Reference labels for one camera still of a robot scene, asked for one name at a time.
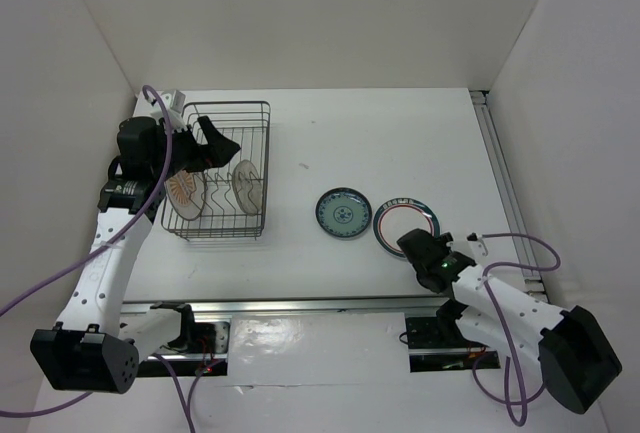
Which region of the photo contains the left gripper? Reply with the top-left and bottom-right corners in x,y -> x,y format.
150,115 -> 239,180

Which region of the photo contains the clear glass plate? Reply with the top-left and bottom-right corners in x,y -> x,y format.
231,160 -> 263,216

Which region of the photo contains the orange sunburst plate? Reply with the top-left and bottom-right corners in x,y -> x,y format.
165,171 -> 206,221

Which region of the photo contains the blue floral plate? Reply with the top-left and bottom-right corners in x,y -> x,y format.
314,187 -> 373,240

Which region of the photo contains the white plate teal red rim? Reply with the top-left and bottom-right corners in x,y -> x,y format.
373,197 -> 441,259

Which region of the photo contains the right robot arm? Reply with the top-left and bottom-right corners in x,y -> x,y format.
397,229 -> 622,414

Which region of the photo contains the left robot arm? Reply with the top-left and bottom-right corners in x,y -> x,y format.
30,117 -> 241,393

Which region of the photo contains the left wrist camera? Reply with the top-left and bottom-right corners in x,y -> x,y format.
149,89 -> 187,131

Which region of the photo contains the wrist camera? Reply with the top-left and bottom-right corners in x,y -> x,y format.
149,89 -> 187,131
447,233 -> 488,261

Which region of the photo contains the grey wire dish rack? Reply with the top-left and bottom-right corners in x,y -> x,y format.
161,100 -> 271,241

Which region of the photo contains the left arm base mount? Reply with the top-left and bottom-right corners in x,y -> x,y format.
134,302 -> 231,377

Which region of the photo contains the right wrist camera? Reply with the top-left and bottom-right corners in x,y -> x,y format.
447,233 -> 488,261

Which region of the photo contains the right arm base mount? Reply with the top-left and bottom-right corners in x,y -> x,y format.
398,313 -> 500,373

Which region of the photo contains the aluminium rail frame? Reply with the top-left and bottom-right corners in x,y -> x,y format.
126,88 -> 536,302

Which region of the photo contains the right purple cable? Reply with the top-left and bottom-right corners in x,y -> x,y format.
469,233 -> 561,427

